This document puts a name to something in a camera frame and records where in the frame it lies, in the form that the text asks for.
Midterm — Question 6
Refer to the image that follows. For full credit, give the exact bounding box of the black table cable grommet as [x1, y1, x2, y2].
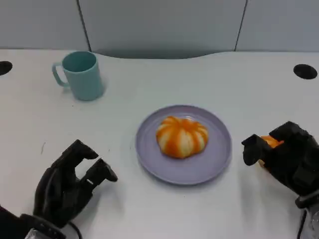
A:
[0, 61, 13, 76]
[293, 63, 319, 80]

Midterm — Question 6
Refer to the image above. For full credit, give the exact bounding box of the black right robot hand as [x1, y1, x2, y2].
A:
[241, 120, 319, 200]

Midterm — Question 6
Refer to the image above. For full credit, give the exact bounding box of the orange white striped bread roll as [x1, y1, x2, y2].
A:
[156, 116, 209, 160]
[258, 135, 285, 169]

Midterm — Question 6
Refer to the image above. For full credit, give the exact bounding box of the pale green mug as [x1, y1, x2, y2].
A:
[51, 50, 105, 102]

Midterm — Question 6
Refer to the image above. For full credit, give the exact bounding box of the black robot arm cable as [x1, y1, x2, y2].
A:
[296, 211, 308, 239]

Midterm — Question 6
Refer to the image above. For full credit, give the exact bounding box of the lilac plate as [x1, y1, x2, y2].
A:
[135, 104, 233, 186]

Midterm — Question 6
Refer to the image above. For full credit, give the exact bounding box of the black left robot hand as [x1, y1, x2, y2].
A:
[32, 139, 119, 229]

